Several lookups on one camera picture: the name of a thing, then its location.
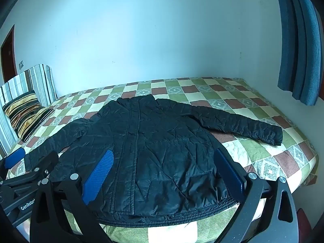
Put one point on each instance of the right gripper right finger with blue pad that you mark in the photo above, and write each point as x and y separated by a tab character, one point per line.
278	222

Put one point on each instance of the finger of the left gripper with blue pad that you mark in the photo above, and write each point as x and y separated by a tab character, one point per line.
11	160
42	168

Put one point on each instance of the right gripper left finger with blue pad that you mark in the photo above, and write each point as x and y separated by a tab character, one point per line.
60	212

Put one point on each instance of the black quilted puffer jacket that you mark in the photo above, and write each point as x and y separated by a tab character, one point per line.
163	171

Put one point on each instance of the striped brown yellow pillow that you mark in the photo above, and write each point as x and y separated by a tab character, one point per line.
26	114

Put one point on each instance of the striped fabric headboard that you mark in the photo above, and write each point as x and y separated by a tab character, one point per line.
39	79

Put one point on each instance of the dark brown door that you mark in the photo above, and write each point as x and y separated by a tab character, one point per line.
9	69

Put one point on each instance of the blue window curtain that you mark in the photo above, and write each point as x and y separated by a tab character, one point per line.
302	54

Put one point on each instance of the wall light switch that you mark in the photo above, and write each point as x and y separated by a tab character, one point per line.
21	65

